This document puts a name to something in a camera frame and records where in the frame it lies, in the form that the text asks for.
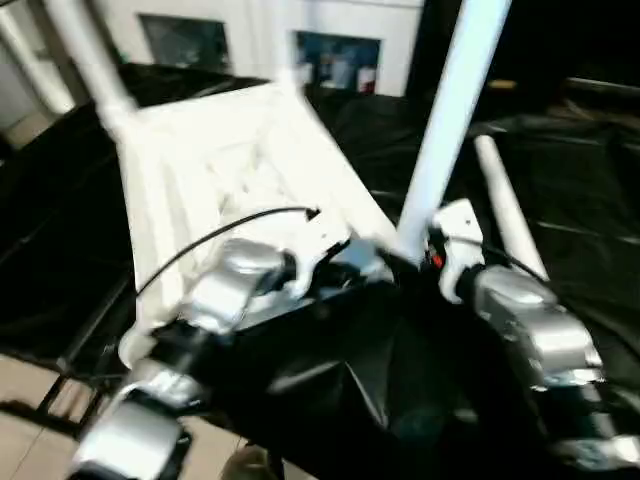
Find white plastic table leg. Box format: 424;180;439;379
268;0;303;93
472;134;551;283
394;0;515;265
40;0;143;143

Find white plastic table top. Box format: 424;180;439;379
114;80;403;367

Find black work mat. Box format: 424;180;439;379
0;60;640;480

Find grey left robot leg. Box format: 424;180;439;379
220;445;283;480

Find black low cabinet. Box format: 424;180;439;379
415;0;640;116

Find white display cabinet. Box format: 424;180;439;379
95;0;427;97

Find black metal stand legs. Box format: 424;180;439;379
0;290;136;436

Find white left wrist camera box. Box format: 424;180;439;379
288;212;355;301

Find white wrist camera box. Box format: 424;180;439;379
428;198;487;305
288;212;355;301

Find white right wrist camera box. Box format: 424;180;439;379
428;198;487;305

